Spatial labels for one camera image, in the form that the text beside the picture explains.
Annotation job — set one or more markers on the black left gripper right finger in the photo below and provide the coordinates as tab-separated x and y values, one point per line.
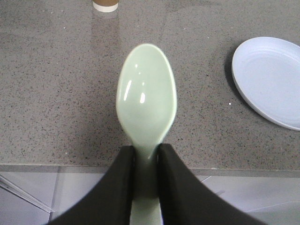
186	201

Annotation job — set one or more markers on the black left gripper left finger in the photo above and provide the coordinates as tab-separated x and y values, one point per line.
109	202

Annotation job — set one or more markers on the pale green plastic spoon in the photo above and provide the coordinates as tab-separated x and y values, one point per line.
146	105

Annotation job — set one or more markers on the brown paper cup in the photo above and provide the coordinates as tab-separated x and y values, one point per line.
105	6

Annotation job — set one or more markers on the light blue plate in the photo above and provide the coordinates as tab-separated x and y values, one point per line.
266	73

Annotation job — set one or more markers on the grey cabinet door left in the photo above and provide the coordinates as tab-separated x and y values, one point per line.
35	198

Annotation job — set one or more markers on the grey cabinet door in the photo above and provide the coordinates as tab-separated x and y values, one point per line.
35	198
275	201

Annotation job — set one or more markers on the grey cabinet door middle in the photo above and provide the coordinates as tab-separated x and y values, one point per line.
275	201

